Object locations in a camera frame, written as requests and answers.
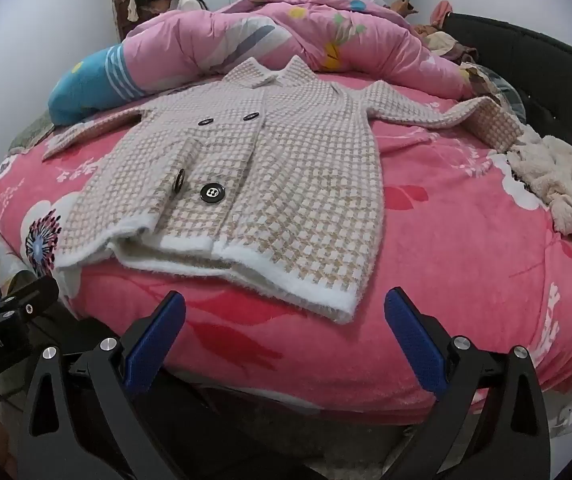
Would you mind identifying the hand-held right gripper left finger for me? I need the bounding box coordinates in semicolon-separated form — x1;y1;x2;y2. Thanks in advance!
18;290;189;480

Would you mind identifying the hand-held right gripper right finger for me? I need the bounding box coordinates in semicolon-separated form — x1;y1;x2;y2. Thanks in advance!
384;287;552;480

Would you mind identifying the beige houndstooth knit coat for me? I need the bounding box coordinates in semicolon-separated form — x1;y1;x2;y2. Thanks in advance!
40;55;524;325

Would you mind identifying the pink floral bed sheet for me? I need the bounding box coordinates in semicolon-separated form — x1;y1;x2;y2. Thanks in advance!
0;72;572;413

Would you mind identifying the green patterned cloth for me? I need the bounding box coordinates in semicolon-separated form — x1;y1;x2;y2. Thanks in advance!
8;107;59;153

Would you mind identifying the blue striped pillow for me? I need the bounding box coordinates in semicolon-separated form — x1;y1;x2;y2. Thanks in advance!
47;44;141;126

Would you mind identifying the cream fluffy blanket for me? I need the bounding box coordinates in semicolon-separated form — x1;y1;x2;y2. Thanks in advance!
506;125;572;256

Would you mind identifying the black padded headboard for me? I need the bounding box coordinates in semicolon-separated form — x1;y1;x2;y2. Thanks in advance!
443;12;572;166

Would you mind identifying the beige purple garment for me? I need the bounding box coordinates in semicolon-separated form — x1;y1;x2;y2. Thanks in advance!
413;24;479;67

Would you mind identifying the pink floral quilt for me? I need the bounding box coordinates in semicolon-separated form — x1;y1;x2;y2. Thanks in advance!
123;0;474;101

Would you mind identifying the salmon pink cloth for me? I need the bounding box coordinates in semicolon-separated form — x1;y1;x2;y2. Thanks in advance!
430;0;454;27

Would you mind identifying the brown plush toy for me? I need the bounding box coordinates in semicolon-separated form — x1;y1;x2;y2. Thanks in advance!
388;0;421;17

